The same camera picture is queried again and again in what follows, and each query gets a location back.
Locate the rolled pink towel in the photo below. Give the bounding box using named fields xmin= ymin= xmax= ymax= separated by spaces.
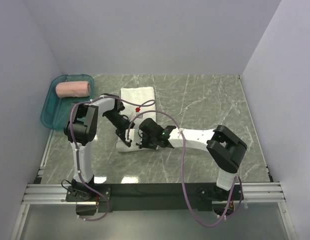
xmin=55 ymin=81 xmax=91 ymax=98

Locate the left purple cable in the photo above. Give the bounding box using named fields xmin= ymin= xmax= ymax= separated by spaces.
xmin=69 ymin=92 xmax=156 ymax=222

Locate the teal plastic tray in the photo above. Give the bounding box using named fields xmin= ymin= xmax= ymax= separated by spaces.
xmin=40 ymin=74 xmax=95 ymax=131

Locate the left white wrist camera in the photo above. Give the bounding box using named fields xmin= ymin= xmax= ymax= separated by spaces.
xmin=132 ymin=106 xmax=148 ymax=121

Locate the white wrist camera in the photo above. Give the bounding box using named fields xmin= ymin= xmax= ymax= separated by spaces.
xmin=123 ymin=128 xmax=141 ymax=148
xmin=132 ymin=106 xmax=148 ymax=121

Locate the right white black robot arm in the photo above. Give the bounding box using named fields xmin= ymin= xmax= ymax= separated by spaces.
xmin=130 ymin=118 xmax=248 ymax=202

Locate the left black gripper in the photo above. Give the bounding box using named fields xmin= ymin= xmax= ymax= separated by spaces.
xmin=104 ymin=110 xmax=136 ymax=142

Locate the aluminium rail frame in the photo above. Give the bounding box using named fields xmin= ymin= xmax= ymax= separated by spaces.
xmin=9 ymin=134 xmax=298 ymax=240

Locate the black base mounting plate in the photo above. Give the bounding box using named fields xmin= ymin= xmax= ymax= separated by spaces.
xmin=65 ymin=182 xmax=244 ymax=216

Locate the white towel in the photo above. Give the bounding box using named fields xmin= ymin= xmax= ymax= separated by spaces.
xmin=116 ymin=86 xmax=157 ymax=153

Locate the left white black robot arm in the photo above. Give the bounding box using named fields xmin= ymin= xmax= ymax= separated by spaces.
xmin=63 ymin=93 xmax=132 ymax=201

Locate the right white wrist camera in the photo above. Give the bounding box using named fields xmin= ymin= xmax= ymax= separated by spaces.
xmin=123 ymin=128 xmax=141 ymax=148

